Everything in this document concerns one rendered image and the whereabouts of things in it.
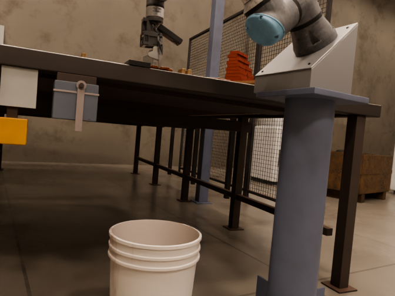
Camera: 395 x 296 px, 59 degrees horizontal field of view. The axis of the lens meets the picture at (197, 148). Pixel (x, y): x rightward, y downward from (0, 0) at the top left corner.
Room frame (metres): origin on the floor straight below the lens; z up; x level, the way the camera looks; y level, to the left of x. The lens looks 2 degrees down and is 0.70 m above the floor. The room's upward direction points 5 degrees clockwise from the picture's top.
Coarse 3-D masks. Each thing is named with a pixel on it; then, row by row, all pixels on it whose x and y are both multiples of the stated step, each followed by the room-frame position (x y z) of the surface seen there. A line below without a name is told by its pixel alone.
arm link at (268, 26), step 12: (252, 0) 1.07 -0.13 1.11; (264, 0) 1.05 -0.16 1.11; (276, 0) 1.07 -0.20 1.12; (288, 0) 1.10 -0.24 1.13; (252, 12) 1.08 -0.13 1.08; (264, 12) 1.06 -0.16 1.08; (276, 12) 1.06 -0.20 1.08; (288, 12) 1.08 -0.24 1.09; (252, 24) 1.09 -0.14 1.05; (264, 24) 1.06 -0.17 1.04; (276, 24) 1.06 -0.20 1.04; (288, 24) 1.09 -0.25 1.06; (252, 36) 1.13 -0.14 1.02; (264, 36) 1.10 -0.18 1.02; (276, 36) 1.08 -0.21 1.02
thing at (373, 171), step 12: (336, 156) 4.60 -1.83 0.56; (372, 156) 4.52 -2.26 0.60; (384, 156) 4.77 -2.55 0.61; (336, 168) 4.59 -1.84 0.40; (360, 168) 4.36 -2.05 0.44; (372, 168) 4.54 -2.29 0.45; (384, 168) 4.80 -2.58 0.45; (336, 180) 4.58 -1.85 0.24; (360, 180) 4.36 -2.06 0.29; (372, 180) 4.57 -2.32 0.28; (384, 180) 4.83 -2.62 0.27; (336, 192) 4.66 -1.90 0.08; (360, 192) 4.37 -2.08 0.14; (372, 192) 4.59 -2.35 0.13; (384, 192) 4.88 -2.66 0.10
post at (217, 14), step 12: (216, 0) 3.51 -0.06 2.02; (216, 12) 3.51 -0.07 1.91; (216, 24) 3.52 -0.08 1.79; (216, 36) 3.52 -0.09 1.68; (216, 48) 3.53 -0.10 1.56; (216, 60) 3.53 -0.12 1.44; (216, 72) 3.54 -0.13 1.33; (204, 132) 3.52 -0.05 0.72; (204, 144) 3.51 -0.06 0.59; (204, 156) 3.51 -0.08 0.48; (204, 168) 3.52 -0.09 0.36; (204, 180) 3.52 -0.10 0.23; (204, 192) 3.53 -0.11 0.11
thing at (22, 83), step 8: (8, 72) 1.06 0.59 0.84; (16, 72) 1.07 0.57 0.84; (24, 72) 1.08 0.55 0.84; (32, 72) 1.09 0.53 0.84; (8, 80) 1.06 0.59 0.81; (16, 80) 1.07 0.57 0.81; (24, 80) 1.08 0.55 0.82; (32, 80) 1.09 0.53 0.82; (0, 88) 1.05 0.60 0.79; (8, 88) 1.06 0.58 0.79; (16, 88) 1.07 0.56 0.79; (24, 88) 1.08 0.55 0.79; (32, 88) 1.09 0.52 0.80; (0, 96) 1.05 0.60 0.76; (8, 96) 1.06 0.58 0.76; (16, 96) 1.07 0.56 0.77; (24, 96) 1.08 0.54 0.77; (32, 96) 1.09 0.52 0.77; (0, 104) 1.05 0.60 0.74; (8, 104) 1.06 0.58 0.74; (16, 104) 1.07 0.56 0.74; (24, 104) 1.08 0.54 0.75; (32, 104) 1.09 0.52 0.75
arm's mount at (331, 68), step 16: (352, 32) 1.18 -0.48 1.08; (288, 48) 1.37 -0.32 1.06; (336, 48) 1.14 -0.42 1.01; (352, 48) 1.18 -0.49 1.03; (272, 64) 1.32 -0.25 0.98; (288, 64) 1.22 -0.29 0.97; (304, 64) 1.14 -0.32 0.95; (320, 64) 1.11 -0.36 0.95; (336, 64) 1.15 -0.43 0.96; (352, 64) 1.19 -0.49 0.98; (256, 80) 1.31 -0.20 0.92; (272, 80) 1.24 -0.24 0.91; (288, 80) 1.17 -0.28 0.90; (304, 80) 1.11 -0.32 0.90; (320, 80) 1.11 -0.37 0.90; (336, 80) 1.15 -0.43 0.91
